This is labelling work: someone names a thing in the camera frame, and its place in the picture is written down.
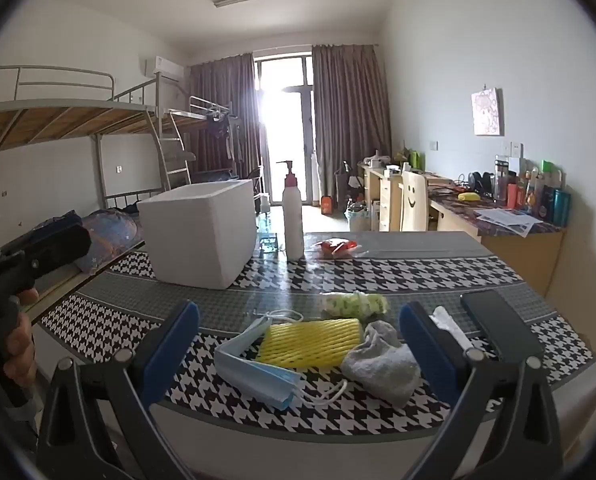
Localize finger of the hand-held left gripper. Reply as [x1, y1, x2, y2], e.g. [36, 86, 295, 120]
[22, 224, 93, 286]

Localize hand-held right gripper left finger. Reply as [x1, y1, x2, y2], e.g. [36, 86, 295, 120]
[37, 300, 201, 480]

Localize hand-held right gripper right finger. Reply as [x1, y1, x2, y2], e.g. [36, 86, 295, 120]
[399, 301, 563, 480]

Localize grey sock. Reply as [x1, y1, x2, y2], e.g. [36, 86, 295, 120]
[341, 320, 423, 408]

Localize green tissue packet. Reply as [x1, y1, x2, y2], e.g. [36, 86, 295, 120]
[320, 290, 389, 322]

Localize blue face mask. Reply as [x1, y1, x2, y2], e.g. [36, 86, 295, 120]
[214, 310, 349, 409]

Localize white foam box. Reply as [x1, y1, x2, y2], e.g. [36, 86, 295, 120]
[137, 178, 259, 291]

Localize yellow foam net sleeve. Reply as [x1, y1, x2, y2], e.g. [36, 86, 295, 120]
[255, 317, 365, 368]

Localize person's left hand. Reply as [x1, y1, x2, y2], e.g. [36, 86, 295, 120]
[2, 286, 40, 387]

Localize blue floral folded quilt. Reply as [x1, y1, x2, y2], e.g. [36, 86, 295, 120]
[73, 210, 144, 273]

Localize houndstooth tablecloth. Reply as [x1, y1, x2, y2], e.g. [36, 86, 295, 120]
[37, 231, 596, 436]

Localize black smartphone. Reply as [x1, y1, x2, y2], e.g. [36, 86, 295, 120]
[460, 289, 546, 361]

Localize grey metal bunk bed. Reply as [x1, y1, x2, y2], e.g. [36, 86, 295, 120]
[170, 95, 263, 196]
[0, 65, 193, 321]

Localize red snack packet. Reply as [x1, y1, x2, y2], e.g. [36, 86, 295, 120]
[312, 236, 366, 261]

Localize wooden desk with patterned top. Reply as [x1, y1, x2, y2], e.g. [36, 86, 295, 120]
[428, 180, 567, 298]

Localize blue spray bottle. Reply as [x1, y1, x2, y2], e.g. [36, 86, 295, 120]
[258, 210, 281, 255]

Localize wooden smiley face chair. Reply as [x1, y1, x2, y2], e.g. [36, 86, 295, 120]
[400, 170, 431, 233]

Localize white trash bin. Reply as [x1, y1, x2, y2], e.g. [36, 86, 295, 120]
[344, 200, 373, 233]

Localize white printed papers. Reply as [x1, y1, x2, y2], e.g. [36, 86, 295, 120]
[475, 207, 543, 238]

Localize plain wooden desk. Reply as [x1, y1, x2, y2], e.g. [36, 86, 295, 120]
[357, 160, 453, 233]

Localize white pump lotion bottle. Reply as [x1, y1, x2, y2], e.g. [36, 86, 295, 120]
[276, 160, 305, 261]

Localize black headphones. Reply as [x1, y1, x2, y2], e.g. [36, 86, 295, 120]
[468, 171, 496, 196]

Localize dark blue bedding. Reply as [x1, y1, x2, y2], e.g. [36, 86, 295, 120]
[190, 169, 239, 184]

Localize black bag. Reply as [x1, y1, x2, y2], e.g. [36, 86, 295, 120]
[334, 162, 359, 201]

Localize row of toiletry bottles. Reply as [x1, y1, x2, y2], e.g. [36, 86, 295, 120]
[494, 158, 573, 228]

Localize hanging dark clothes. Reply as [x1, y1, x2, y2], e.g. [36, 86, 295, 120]
[205, 112, 243, 161]

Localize white air conditioner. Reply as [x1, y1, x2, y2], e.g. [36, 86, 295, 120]
[144, 56, 185, 81]

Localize brown curtain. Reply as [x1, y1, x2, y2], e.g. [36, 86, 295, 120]
[311, 44, 393, 201]
[188, 52, 256, 181]

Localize glass balcony door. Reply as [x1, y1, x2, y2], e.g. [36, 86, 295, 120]
[253, 52, 315, 206]

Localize pink wall picture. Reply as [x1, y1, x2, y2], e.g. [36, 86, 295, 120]
[470, 87, 504, 137]

